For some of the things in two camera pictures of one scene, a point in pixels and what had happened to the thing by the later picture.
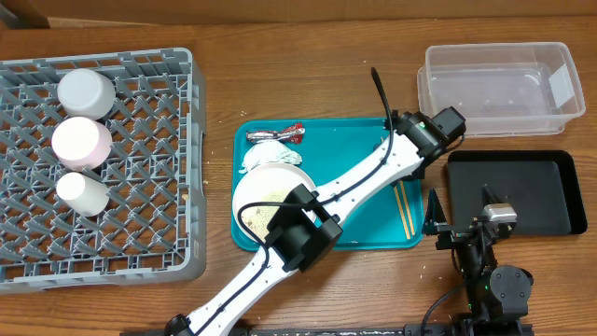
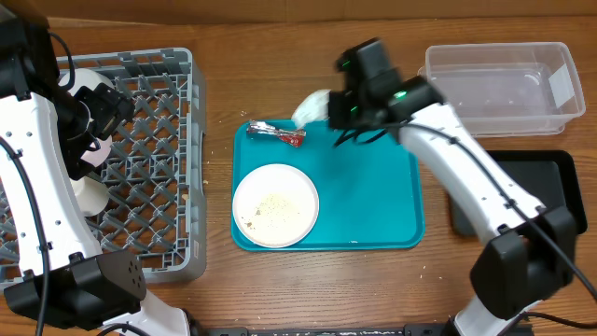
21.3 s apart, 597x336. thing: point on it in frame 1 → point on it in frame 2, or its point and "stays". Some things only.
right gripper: (462, 232) → (338, 113)
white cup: (83, 194) stays
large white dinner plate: (265, 183) stays
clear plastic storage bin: (503, 89) stays
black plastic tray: (541, 187) stays
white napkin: (268, 151) → (313, 107)
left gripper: (422, 175) → (115, 107)
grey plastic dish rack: (154, 229) stays
